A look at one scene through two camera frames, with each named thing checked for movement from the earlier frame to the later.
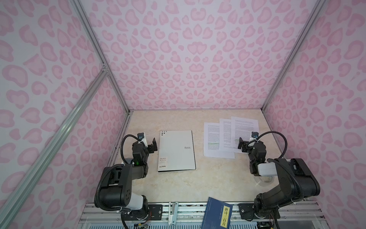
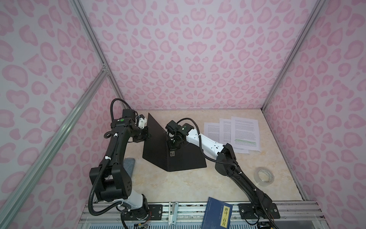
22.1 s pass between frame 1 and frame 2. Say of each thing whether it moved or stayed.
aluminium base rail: stayed
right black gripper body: moved
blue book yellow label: stayed
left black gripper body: moved
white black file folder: moved
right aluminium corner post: stayed
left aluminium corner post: stayed
